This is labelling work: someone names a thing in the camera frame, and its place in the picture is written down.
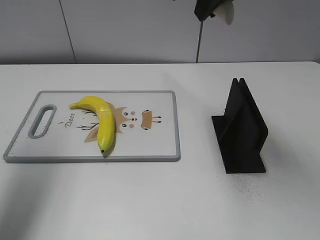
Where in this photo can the white grey-rimmed cutting board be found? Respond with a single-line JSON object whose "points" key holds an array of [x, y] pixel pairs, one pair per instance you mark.
{"points": [[52, 132]]}

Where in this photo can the black knife stand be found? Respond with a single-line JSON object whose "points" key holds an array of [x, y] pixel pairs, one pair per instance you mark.
{"points": [[241, 131]]}

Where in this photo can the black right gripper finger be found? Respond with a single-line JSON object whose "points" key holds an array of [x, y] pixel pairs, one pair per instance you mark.
{"points": [[205, 8]]}

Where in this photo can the yellow plastic banana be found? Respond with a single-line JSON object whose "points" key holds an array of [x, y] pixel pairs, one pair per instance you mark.
{"points": [[106, 130]]}

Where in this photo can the white-handled kitchen knife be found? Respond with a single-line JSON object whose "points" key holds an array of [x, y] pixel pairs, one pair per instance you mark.
{"points": [[225, 11]]}

